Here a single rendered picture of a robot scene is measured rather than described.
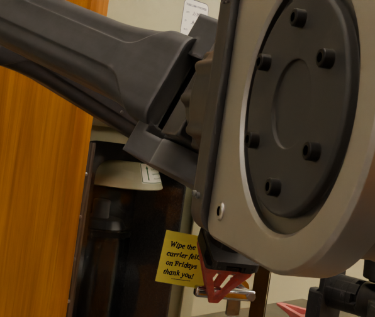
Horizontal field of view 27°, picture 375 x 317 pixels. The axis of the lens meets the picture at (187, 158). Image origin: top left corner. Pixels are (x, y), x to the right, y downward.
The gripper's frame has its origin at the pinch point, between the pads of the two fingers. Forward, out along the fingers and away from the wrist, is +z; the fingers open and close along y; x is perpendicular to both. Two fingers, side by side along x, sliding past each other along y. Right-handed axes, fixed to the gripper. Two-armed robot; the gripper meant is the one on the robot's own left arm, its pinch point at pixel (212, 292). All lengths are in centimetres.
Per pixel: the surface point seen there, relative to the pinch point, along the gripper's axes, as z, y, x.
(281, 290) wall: 70, -93, 59
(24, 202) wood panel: -9.2, -3.8, -27.7
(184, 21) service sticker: -28.1, -31.4, -5.8
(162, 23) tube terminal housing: -28.1, -28.4, -9.8
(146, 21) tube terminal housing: -28.8, -26.4, -12.8
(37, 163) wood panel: -14.6, -4.9, -26.8
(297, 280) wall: 70, -98, 66
